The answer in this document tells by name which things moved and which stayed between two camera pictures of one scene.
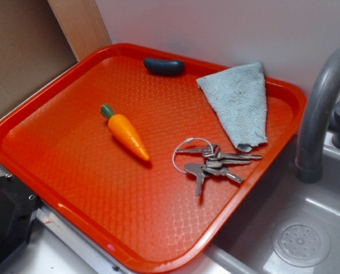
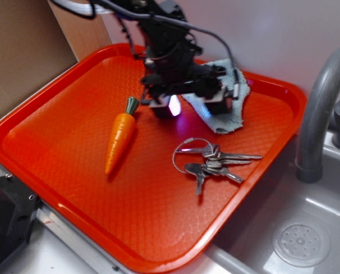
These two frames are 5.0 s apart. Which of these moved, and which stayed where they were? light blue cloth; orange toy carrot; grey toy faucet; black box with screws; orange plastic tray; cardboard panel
Moved: light blue cloth; orange toy carrot
Stayed: black box with screws; grey toy faucet; orange plastic tray; cardboard panel
